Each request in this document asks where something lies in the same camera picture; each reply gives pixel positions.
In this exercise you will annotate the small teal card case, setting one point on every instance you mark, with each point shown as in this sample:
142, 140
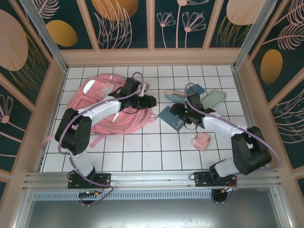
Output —
198, 89

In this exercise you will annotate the mint green pencil case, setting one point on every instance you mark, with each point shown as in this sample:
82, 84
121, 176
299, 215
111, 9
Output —
213, 98

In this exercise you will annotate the dark teal notebook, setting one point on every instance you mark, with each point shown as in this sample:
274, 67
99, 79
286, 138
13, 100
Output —
169, 117

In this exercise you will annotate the pink backpack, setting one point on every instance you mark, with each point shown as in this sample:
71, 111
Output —
128, 118

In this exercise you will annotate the small pink box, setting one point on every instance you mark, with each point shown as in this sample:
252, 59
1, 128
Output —
201, 141

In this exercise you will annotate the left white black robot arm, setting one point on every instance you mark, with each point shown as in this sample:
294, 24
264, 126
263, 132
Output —
104, 108

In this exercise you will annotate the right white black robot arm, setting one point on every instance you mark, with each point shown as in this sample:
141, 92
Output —
221, 126

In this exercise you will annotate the yellow power connector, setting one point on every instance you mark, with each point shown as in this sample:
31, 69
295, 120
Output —
224, 190

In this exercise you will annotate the small green circuit board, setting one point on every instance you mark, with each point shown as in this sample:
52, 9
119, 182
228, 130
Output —
90, 193

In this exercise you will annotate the grey metal sheet panel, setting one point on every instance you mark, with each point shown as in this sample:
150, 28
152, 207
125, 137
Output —
152, 213

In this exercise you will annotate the aluminium side rail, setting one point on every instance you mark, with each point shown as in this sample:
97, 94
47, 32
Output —
240, 88

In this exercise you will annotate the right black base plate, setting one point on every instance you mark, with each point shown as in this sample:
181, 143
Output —
202, 180

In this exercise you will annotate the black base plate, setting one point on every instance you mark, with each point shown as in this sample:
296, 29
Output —
104, 178
202, 180

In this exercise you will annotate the aluminium corner post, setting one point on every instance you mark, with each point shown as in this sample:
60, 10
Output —
47, 40
251, 33

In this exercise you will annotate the long aluminium mounting rail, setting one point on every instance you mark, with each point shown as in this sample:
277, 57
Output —
152, 179

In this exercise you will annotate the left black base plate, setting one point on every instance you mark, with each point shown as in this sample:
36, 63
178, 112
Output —
104, 178

